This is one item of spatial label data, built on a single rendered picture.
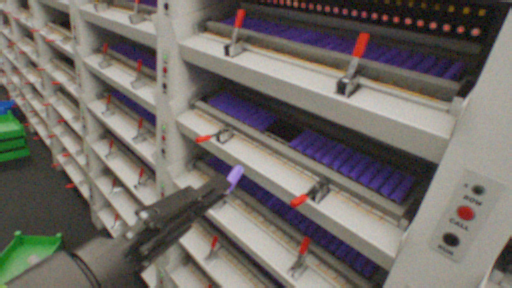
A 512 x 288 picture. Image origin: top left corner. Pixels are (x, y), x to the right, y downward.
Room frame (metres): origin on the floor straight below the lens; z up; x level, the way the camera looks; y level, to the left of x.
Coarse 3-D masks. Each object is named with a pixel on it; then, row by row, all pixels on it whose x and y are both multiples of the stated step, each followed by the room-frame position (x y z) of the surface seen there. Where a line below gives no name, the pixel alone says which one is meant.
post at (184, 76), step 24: (192, 0) 0.76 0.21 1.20; (216, 0) 0.82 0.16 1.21; (240, 0) 0.88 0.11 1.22; (168, 24) 0.76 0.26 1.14; (168, 48) 0.76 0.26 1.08; (192, 72) 0.77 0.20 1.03; (168, 120) 0.75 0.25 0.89; (168, 144) 0.75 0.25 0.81; (192, 144) 0.78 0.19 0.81; (168, 192) 0.74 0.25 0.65; (168, 264) 0.74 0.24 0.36
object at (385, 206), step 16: (208, 112) 0.71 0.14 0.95; (240, 128) 0.63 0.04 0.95; (272, 144) 0.57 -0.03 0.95; (288, 160) 0.54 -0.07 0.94; (304, 160) 0.52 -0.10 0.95; (304, 176) 0.50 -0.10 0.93; (320, 176) 0.49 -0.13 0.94; (336, 176) 0.47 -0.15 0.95; (352, 192) 0.45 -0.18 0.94; (368, 192) 0.44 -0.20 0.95; (384, 208) 0.41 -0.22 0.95; (400, 208) 0.40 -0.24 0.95
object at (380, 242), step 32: (192, 96) 0.77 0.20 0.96; (192, 128) 0.68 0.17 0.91; (224, 160) 0.62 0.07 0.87; (256, 160) 0.56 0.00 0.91; (288, 192) 0.48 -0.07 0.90; (416, 192) 0.46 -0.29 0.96; (320, 224) 0.44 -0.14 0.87; (352, 224) 0.40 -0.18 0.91; (384, 224) 0.40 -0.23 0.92; (384, 256) 0.35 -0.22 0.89
